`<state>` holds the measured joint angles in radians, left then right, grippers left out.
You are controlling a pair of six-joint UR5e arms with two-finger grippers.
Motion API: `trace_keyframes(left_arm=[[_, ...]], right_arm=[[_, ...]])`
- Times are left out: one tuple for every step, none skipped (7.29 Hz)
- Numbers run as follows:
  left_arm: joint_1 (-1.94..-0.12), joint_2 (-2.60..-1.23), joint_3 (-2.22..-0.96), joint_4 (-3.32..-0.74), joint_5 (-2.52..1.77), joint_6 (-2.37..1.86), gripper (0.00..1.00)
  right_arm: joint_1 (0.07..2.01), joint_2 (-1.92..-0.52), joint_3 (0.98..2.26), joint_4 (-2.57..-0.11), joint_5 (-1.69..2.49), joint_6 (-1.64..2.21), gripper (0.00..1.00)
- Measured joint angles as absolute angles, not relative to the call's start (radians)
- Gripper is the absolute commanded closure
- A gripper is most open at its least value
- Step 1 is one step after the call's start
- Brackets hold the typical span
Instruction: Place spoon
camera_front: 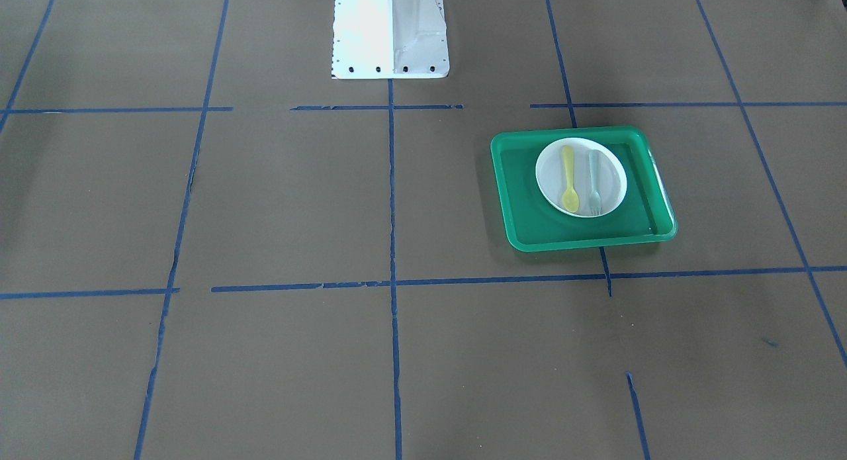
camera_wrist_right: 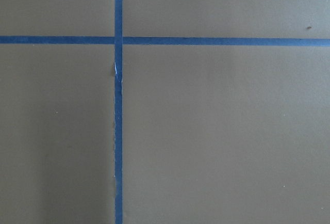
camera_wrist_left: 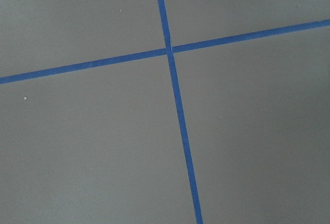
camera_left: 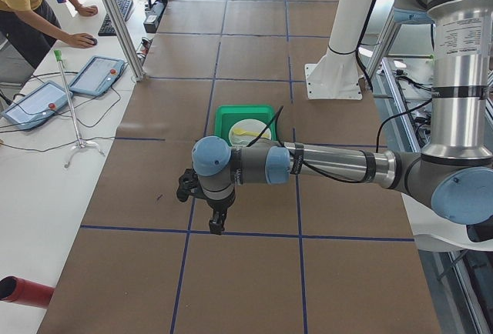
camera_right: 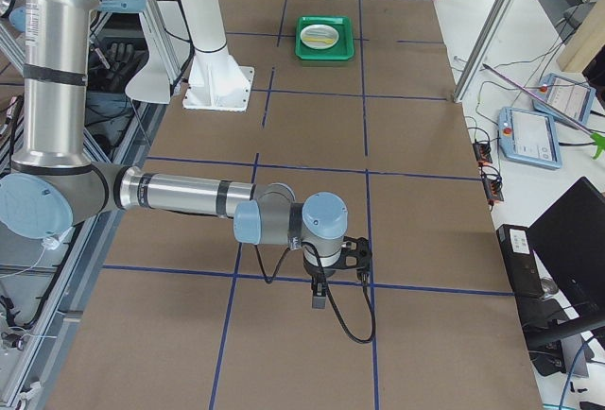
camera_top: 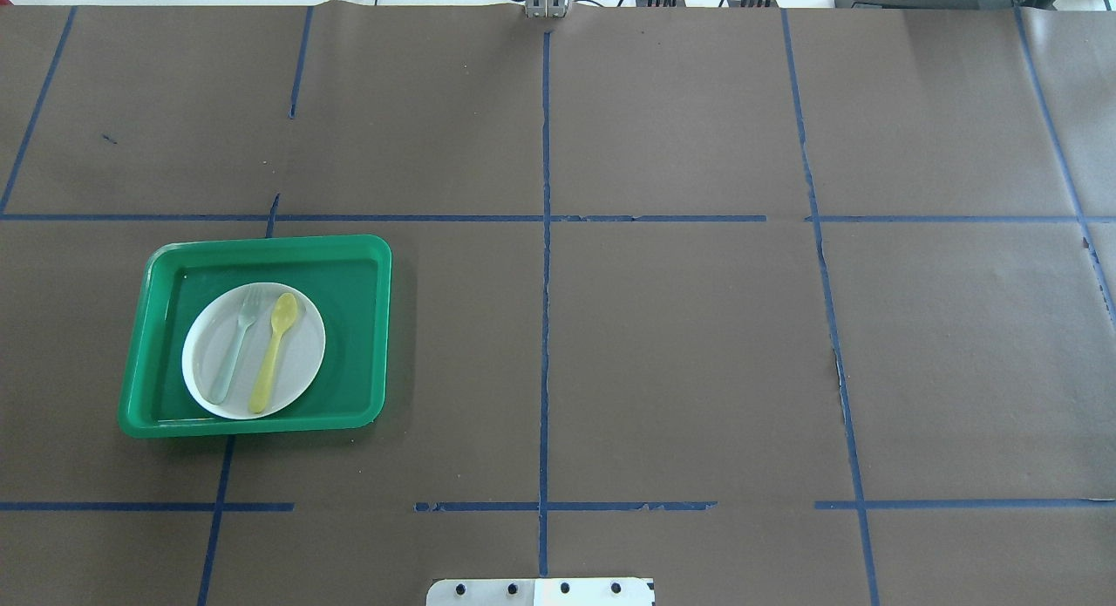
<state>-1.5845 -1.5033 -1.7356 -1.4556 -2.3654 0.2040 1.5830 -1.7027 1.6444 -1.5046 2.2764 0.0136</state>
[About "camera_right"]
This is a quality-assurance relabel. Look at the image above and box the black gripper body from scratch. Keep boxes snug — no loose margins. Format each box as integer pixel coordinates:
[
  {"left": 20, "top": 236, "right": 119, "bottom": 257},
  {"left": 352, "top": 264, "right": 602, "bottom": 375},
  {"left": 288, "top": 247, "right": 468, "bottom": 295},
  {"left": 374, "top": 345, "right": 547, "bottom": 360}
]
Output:
[{"left": 303, "top": 254, "right": 337, "bottom": 282}]

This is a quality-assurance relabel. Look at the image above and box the yellow plastic spoon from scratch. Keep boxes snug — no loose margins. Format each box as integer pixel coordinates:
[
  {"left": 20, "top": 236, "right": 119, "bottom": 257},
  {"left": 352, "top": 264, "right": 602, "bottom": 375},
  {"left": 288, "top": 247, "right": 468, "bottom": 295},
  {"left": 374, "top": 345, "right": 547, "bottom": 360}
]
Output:
[{"left": 303, "top": 37, "right": 335, "bottom": 46}]

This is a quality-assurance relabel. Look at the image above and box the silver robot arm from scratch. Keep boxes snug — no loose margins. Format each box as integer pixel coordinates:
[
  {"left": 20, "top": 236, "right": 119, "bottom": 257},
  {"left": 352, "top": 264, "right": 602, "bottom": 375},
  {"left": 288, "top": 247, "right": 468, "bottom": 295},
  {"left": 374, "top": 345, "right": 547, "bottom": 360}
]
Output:
[{"left": 1, "top": 0, "right": 348, "bottom": 308}]

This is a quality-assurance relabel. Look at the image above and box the orange connector board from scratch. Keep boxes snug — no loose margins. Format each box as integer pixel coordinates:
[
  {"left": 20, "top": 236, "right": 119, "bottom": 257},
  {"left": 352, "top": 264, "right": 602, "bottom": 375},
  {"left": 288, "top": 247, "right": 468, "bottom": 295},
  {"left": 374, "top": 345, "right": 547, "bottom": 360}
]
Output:
[
  {"left": 472, "top": 141, "right": 493, "bottom": 165},
  {"left": 481, "top": 174, "right": 504, "bottom": 206}
]

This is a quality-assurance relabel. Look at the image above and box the black computer box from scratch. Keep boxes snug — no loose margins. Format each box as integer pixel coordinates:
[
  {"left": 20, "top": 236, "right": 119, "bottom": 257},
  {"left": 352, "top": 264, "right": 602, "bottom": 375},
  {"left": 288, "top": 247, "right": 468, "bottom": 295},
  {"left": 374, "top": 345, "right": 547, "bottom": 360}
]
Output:
[{"left": 496, "top": 224, "right": 544, "bottom": 299}]

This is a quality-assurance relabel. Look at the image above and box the green plastic tray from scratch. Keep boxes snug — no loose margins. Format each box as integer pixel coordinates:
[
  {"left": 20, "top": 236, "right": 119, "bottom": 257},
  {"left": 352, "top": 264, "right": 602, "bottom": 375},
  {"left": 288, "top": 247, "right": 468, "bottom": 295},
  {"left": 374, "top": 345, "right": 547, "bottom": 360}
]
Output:
[{"left": 295, "top": 15, "right": 354, "bottom": 61}]

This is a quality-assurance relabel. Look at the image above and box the white round plate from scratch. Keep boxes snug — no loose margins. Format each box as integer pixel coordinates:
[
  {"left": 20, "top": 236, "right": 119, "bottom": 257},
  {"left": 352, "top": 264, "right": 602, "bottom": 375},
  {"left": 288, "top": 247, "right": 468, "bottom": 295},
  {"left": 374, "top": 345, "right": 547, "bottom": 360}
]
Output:
[{"left": 300, "top": 24, "right": 339, "bottom": 50}]

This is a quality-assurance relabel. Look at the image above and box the near blue teach pendant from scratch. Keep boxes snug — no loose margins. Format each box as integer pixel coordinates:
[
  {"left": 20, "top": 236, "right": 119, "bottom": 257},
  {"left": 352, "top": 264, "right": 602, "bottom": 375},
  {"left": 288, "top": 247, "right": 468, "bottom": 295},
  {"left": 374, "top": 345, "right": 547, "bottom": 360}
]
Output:
[{"left": 498, "top": 107, "right": 562, "bottom": 169}]

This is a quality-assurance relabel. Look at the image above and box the blue teach pendant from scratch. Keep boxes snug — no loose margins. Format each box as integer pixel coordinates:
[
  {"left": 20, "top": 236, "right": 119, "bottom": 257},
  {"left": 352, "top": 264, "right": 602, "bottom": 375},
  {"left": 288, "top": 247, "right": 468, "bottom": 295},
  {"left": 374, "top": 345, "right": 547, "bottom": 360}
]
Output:
[
  {"left": 536, "top": 73, "right": 596, "bottom": 126},
  {"left": 498, "top": 107, "right": 562, "bottom": 169}
]

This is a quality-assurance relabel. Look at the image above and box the black monitor on stand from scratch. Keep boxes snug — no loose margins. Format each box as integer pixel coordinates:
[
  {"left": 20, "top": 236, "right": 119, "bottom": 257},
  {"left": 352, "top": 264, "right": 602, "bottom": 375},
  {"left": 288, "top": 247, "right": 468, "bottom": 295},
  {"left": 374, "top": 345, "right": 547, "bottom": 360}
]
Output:
[{"left": 517, "top": 177, "right": 604, "bottom": 376}]

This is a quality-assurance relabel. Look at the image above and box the far blue teach pendant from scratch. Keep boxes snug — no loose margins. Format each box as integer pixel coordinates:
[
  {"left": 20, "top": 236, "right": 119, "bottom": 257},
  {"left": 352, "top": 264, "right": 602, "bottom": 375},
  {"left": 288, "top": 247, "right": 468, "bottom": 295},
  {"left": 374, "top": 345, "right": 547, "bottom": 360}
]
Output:
[{"left": 536, "top": 73, "right": 596, "bottom": 126}]

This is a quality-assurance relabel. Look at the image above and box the green-tipped grabber stick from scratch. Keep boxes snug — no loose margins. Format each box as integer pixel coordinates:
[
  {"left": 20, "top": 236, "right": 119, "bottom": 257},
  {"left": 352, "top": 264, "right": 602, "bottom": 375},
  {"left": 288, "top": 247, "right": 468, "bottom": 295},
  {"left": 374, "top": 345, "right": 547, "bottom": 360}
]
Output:
[{"left": 481, "top": 63, "right": 605, "bottom": 162}]

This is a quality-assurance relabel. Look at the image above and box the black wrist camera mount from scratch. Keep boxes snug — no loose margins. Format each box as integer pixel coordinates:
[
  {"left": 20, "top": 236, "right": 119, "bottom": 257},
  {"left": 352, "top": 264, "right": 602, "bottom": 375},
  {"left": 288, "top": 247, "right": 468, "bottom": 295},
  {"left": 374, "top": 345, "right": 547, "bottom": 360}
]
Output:
[{"left": 341, "top": 236, "right": 372, "bottom": 284}]

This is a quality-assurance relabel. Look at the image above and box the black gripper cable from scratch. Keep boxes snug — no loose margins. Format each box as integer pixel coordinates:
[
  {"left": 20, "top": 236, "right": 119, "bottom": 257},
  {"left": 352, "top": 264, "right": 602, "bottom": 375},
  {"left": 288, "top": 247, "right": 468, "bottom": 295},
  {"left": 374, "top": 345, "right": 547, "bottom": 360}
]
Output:
[{"left": 253, "top": 241, "right": 377, "bottom": 345}]

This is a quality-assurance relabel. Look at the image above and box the white camera pillar with base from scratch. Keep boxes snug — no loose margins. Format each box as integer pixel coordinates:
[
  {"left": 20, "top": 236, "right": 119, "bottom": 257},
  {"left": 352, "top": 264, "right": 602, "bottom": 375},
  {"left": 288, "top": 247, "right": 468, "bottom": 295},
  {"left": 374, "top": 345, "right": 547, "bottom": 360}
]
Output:
[{"left": 181, "top": 0, "right": 254, "bottom": 112}]

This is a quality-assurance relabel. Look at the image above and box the aluminium frame post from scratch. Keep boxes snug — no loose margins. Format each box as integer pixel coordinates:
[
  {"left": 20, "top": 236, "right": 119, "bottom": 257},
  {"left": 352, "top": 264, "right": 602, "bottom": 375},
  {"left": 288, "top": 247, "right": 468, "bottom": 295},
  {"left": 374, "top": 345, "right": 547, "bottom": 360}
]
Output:
[{"left": 453, "top": 0, "right": 514, "bottom": 103}]

